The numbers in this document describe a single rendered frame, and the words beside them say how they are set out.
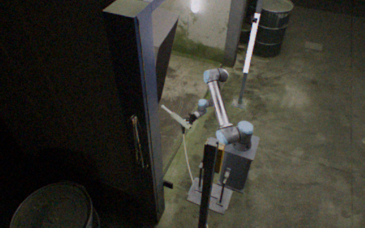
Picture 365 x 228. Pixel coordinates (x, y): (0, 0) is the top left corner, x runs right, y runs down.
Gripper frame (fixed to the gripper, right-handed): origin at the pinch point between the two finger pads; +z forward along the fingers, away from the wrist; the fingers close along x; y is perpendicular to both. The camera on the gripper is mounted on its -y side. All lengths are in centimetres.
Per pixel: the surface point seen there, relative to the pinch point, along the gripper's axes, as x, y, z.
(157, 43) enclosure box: 6, -110, 21
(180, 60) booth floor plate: 144, 47, -131
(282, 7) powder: 51, -33, -268
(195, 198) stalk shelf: -83, -24, 63
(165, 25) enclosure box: 23, -111, -3
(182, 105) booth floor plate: 59, 48, -56
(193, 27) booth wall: 135, -11, -154
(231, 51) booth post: 76, 20, -180
